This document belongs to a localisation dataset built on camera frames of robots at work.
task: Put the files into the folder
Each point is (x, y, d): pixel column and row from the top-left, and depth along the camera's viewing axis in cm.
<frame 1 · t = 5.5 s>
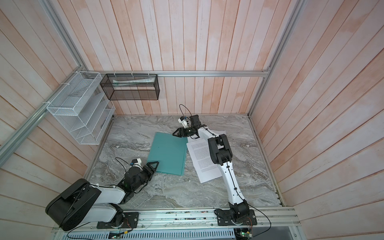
left hand: (158, 167, 88), fingers open
right hand: (175, 134, 106), fingers open
green file folder: (170, 151, 101), on the table
top printed paper sheet: (206, 169, 92), on the table

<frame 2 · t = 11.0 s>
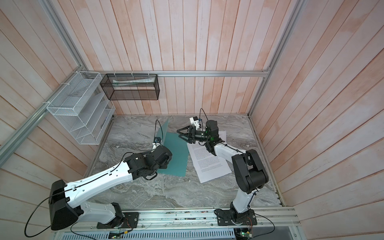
left hand: (161, 160, 77), fingers closed
right hand: (177, 135, 80), fingers open
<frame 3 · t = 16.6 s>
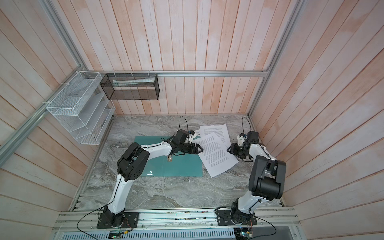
left hand: (199, 152, 96), fingers open
right hand: (230, 150, 95), fingers open
top printed paper sheet: (215, 156, 100), on the table
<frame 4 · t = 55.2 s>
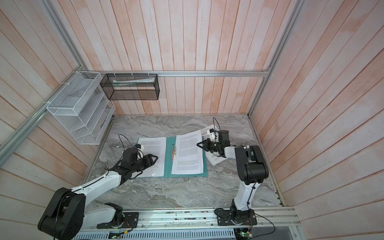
left hand: (155, 161, 87), fingers open
right hand: (197, 144, 95), fingers closed
green file folder: (168, 163, 95), on the table
top printed paper sheet: (155, 146, 104), on the table

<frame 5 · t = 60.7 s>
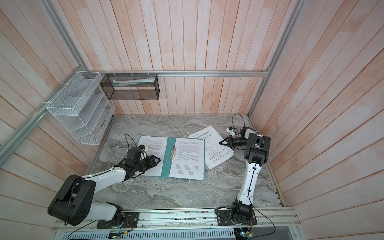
left hand: (157, 163, 90), fingers open
right hand: (221, 142, 104), fingers closed
